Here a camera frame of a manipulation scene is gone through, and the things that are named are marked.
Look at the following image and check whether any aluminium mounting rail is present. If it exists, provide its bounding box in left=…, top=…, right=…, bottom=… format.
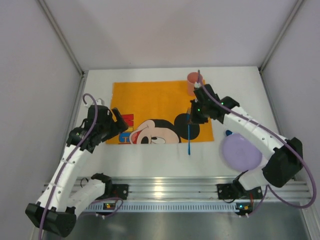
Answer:
left=39, top=176, right=312, bottom=201

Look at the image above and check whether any blue plastic fork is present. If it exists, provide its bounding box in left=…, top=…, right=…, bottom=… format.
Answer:
left=186, top=107, right=191, bottom=156

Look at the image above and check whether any orange Mickey Mouse cloth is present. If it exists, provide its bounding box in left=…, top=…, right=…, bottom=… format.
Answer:
left=106, top=80, right=214, bottom=145

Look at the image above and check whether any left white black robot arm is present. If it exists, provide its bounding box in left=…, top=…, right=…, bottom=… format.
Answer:
left=25, top=105, right=129, bottom=238

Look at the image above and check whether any blue plastic spoon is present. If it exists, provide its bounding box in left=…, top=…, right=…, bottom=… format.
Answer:
left=225, top=130, right=233, bottom=136

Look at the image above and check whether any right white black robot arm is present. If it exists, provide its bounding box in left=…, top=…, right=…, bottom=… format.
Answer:
left=190, top=83, right=303, bottom=196

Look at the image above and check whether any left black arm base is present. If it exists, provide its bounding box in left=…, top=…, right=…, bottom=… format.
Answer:
left=94, top=184, right=129, bottom=201

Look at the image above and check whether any slotted grey cable duct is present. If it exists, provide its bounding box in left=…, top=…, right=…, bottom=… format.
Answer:
left=84, top=202, right=252, bottom=213

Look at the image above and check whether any purple cable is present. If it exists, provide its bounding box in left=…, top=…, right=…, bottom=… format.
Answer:
left=196, top=69, right=318, bottom=218
left=38, top=93, right=125, bottom=240

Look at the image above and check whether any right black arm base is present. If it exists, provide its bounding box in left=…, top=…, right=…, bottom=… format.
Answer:
left=216, top=183, right=263, bottom=200

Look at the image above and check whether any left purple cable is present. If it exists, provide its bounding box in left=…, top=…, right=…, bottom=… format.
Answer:
left=38, top=93, right=125, bottom=240

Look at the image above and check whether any lilac plastic plate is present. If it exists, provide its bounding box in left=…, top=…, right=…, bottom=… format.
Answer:
left=220, top=133, right=263, bottom=172

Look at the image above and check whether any pink plastic cup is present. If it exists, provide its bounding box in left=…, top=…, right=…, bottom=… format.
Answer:
left=186, top=72, right=203, bottom=96

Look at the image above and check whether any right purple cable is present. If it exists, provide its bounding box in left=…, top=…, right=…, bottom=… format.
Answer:
left=196, top=69, right=318, bottom=218

